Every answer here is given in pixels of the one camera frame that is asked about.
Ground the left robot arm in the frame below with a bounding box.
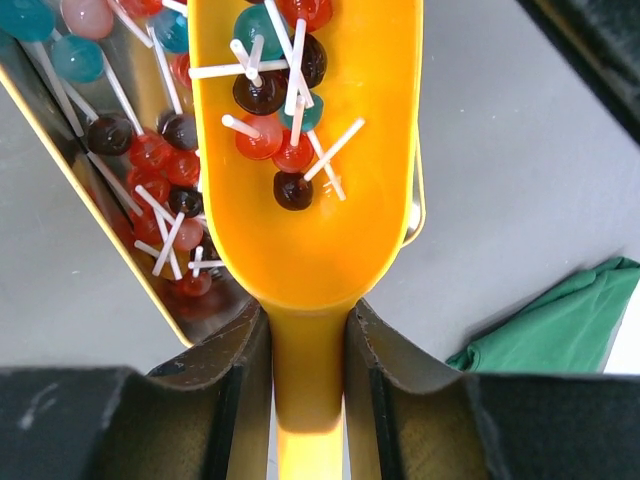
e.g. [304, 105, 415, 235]
[519, 0, 639, 141]

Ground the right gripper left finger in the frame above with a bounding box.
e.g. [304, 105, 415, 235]
[1, 302, 272, 479]

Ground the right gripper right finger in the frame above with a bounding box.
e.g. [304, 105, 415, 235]
[344, 302, 639, 479]

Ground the dark green folded cloth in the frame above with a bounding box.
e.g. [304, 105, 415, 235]
[446, 257, 639, 374]

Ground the tan candy box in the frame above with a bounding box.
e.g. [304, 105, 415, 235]
[0, 0, 427, 349]

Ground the yellow plastic scoop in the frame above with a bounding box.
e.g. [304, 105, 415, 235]
[192, 1, 423, 479]

